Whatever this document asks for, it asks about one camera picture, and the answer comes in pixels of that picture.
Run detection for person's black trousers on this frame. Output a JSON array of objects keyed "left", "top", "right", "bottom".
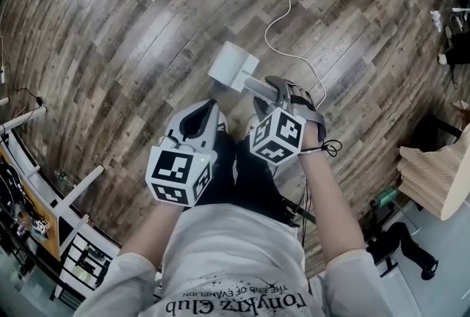
[{"left": 203, "top": 128, "right": 306, "bottom": 228}]

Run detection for black floor cable with adapter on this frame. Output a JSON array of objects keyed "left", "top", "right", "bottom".
[{"left": 12, "top": 87, "right": 44, "bottom": 106}]

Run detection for tangle of black cables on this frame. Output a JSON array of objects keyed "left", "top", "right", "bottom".
[{"left": 0, "top": 161, "right": 37, "bottom": 236}]

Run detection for white table leg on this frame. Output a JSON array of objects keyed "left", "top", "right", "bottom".
[{"left": 0, "top": 106, "right": 48, "bottom": 136}]

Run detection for crumpled white paper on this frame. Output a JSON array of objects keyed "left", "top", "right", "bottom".
[{"left": 430, "top": 10, "right": 444, "bottom": 33}]

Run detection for wooden desk with white legs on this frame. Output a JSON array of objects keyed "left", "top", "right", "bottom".
[{"left": 0, "top": 145, "right": 106, "bottom": 261}]

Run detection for black office chair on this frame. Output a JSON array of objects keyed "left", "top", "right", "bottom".
[{"left": 366, "top": 212, "right": 440, "bottom": 282}]

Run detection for black and white metal rack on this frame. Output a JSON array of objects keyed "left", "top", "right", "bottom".
[{"left": 51, "top": 214, "right": 122, "bottom": 304}]

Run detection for person's right hand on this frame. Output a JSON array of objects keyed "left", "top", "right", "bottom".
[{"left": 288, "top": 82, "right": 317, "bottom": 114}]

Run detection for round cream table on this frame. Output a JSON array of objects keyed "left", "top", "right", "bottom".
[{"left": 440, "top": 131, "right": 470, "bottom": 222}]

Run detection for green box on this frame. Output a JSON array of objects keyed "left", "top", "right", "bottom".
[{"left": 376, "top": 189, "right": 400, "bottom": 216}]

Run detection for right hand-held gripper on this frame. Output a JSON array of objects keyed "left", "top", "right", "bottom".
[{"left": 250, "top": 76, "right": 328, "bottom": 165}]

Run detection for person's white printed shirt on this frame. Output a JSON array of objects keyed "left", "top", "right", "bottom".
[{"left": 73, "top": 203, "right": 390, "bottom": 317}]

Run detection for person's left forearm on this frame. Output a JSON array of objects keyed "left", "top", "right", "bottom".
[{"left": 119, "top": 203, "right": 184, "bottom": 265}]

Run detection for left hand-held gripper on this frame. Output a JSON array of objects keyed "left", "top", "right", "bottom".
[{"left": 145, "top": 98, "right": 220, "bottom": 207}]

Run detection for person's right forearm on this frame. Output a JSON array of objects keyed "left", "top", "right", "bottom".
[{"left": 299, "top": 124, "right": 368, "bottom": 261}]

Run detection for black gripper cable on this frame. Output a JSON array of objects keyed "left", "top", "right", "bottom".
[{"left": 293, "top": 139, "right": 343, "bottom": 249}]

